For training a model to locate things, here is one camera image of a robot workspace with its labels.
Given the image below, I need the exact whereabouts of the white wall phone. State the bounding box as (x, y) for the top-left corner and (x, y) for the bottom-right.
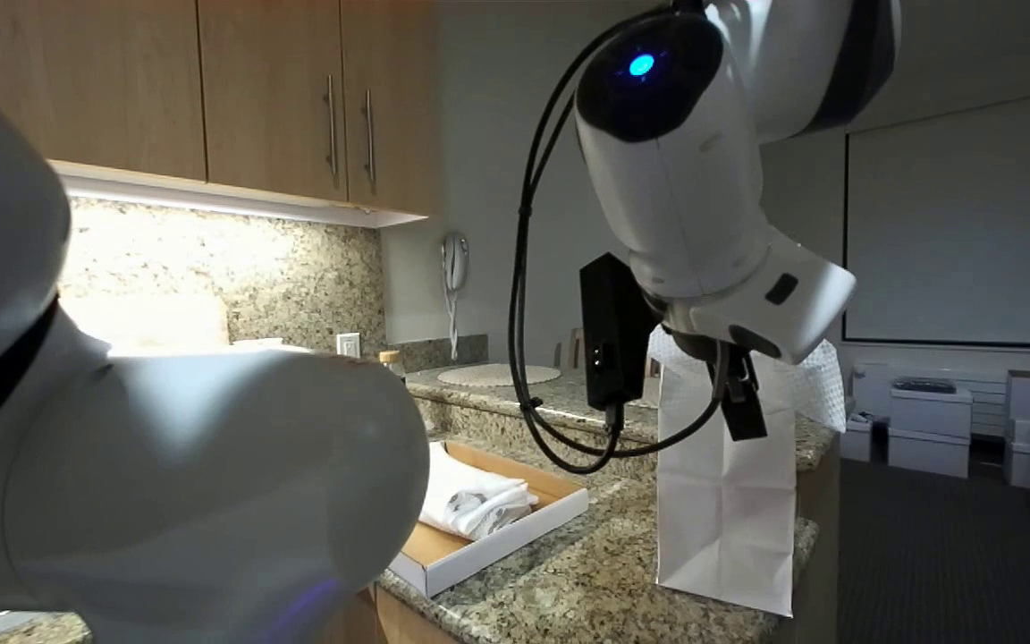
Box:
(440, 231), (472, 361)

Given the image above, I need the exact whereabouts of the white towel with grey print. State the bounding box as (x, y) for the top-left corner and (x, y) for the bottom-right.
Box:
(442, 485), (541, 542)

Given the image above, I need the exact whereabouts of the wooden wall cabinet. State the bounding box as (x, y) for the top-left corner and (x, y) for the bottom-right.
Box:
(0, 0), (441, 230)

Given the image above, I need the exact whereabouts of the metal cabinet door handle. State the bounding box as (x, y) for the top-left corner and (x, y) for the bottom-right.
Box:
(362, 89), (377, 187)
(325, 73), (340, 178)

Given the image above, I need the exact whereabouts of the wide wooden cabinet door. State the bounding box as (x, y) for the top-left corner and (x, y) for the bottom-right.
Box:
(0, 0), (207, 182)

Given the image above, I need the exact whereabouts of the white projection screen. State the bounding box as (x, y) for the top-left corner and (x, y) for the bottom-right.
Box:
(842, 84), (1030, 351)

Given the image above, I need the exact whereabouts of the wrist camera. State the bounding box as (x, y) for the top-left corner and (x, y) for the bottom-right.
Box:
(578, 252), (662, 411)

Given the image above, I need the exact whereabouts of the white paper bag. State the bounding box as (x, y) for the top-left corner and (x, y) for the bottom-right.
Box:
(655, 356), (799, 619)

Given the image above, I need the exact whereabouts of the white dimpled paper sheet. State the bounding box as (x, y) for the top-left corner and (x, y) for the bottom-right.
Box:
(646, 324), (848, 435)

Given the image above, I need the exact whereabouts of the round woven placemat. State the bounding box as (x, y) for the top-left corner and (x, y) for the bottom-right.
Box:
(436, 362), (563, 388)

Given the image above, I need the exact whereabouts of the flat cardboard box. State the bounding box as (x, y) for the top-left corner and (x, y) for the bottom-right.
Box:
(387, 437), (591, 599)

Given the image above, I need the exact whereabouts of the plain white folded towel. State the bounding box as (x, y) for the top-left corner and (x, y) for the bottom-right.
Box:
(418, 442), (516, 524)

